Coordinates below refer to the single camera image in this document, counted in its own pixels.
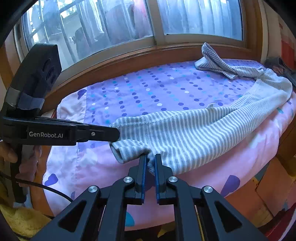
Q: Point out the purple dotted bedsheet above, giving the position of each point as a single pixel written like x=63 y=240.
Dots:
x=150 y=88

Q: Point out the orange pink patterned cloth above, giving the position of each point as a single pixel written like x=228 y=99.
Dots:
x=289 y=49

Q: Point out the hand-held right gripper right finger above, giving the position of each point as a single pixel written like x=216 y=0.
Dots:
x=157 y=176

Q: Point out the yellow fleece robe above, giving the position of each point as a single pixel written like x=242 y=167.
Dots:
x=23 y=222

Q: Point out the grey white striped pants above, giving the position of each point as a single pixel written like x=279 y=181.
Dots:
x=196 y=139

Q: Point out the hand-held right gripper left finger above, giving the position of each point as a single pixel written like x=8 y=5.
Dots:
x=143 y=176

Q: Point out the blue jeans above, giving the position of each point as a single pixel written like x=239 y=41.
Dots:
x=270 y=63

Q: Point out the person's left hand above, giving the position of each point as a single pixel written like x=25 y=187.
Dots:
x=9 y=153

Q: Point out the window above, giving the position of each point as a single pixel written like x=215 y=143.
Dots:
x=115 y=23

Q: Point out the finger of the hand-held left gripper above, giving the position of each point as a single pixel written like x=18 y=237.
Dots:
x=101 y=134

